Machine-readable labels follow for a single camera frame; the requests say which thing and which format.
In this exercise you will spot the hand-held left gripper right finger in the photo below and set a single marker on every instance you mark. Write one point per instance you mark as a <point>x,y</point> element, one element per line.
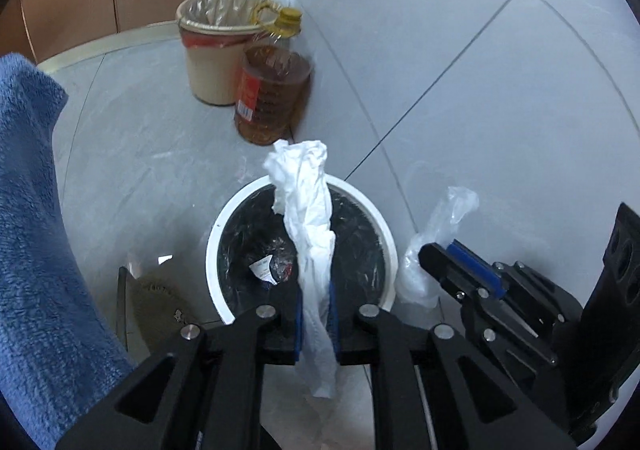
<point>333,325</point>

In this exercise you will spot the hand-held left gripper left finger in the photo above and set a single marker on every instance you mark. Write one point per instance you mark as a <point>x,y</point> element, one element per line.
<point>299,325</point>

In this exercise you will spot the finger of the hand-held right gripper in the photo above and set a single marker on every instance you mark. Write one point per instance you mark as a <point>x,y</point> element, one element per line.
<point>475,265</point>
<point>437,265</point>

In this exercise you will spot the clear plastic bag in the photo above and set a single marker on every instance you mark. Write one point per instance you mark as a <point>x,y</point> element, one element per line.
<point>415,275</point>

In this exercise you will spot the white bin with black liner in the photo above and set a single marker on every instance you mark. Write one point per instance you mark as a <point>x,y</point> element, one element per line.
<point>215,255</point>

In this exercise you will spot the white tissue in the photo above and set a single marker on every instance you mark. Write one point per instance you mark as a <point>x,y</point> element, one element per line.
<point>310,210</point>

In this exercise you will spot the white paper scrap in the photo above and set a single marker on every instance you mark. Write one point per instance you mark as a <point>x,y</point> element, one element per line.
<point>262,270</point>

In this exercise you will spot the brown fuzzy slipper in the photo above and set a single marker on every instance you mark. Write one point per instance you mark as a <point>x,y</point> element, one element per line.
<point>155,300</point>

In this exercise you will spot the cooking oil bottle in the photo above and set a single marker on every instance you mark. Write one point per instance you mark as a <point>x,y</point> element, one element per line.
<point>270,95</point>

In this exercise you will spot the beige bin with clear liner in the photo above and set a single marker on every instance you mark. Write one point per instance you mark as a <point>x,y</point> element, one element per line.
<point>210,75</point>

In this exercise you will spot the blue fleece blanket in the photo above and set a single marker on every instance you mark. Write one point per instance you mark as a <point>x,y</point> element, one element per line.
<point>40,230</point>

